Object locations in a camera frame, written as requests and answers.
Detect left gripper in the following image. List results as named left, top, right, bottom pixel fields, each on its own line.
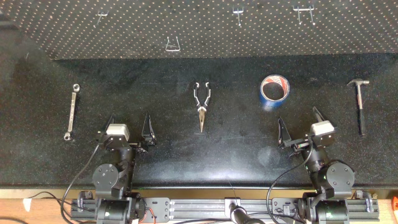
left=95, top=112, right=157, bottom=154

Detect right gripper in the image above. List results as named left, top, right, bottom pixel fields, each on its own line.
left=277, top=106, right=337, bottom=154

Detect wrench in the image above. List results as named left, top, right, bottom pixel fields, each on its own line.
left=63, top=83, right=81, bottom=142

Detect black and white pliers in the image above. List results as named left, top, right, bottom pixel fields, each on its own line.
left=193, top=82, right=212, bottom=134

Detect black pegboard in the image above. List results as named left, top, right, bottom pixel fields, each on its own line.
left=0, top=0, right=398, bottom=60

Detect roll of blue tape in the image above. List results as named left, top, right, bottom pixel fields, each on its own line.
left=259, top=74, right=291, bottom=110

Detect hammer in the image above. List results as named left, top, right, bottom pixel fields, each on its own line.
left=346, top=78, right=371, bottom=138

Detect metal hook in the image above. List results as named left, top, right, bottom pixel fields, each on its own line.
left=165, top=36, right=182, bottom=52
left=95, top=10, right=110, bottom=26
left=232, top=7, right=244, bottom=27
left=292, top=4, right=317, bottom=26

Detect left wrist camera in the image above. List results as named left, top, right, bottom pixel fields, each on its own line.
left=105, top=123, right=131, bottom=141

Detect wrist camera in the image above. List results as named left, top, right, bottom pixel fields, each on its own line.
left=309, top=120, right=336, bottom=137
left=105, top=123, right=131, bottom=141

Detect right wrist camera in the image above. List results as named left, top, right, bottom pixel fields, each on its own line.
left=309, top=120, right=336, bottom=137

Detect thin black cable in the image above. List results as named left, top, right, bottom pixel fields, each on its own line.
left=27, top=190, right=73, bottom=217

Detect mounting rail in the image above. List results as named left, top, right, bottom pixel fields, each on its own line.
left=70, top=189, right=381, bottom=224

